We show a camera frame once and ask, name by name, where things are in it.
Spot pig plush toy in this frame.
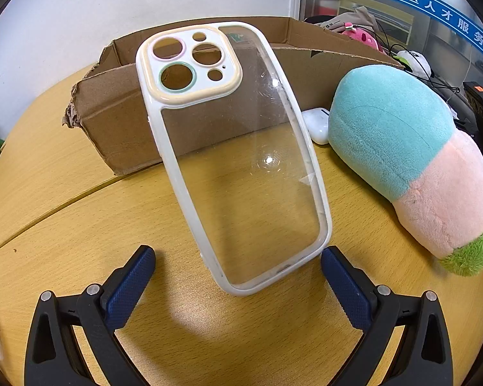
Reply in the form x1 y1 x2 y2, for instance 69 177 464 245
328 65 483 276

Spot clear white phone case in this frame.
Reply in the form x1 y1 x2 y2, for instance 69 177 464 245
135 21 332 296

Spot cardboard box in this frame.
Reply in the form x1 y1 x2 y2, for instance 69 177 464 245
62 17 401 176

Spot white earbuds case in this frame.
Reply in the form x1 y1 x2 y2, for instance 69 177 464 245
303 107 330 145

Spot white round device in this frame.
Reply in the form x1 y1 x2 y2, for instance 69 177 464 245
394 50 432 79

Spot pink plush toy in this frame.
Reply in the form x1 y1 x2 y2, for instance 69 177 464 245
342 22 383 52

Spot beige folded garment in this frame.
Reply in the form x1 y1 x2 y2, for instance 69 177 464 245
315 6 379 33

